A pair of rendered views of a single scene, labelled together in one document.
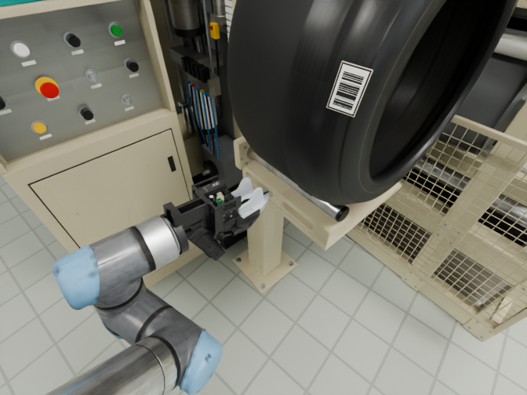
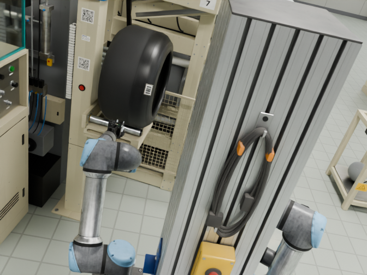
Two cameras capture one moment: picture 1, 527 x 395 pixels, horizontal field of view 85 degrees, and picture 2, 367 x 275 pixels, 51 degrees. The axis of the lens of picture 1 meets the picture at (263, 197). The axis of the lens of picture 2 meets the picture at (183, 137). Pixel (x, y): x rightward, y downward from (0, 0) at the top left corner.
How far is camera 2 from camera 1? 1.74 m
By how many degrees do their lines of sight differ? 38
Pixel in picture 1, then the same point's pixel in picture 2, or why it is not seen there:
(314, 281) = (113, 205)
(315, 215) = (130, 137)
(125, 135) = (10, 123)
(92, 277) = not seen: hidden behind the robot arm
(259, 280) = (78, 216)
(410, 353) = not seen: hidden behind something
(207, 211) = (117, 127)
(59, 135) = not seen: outside the picture
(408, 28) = (157, 75)
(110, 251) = (106, 138)
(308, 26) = (136, 76)
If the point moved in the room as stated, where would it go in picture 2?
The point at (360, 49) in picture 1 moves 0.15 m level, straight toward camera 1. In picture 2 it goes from (149, 81) to (157, 94)
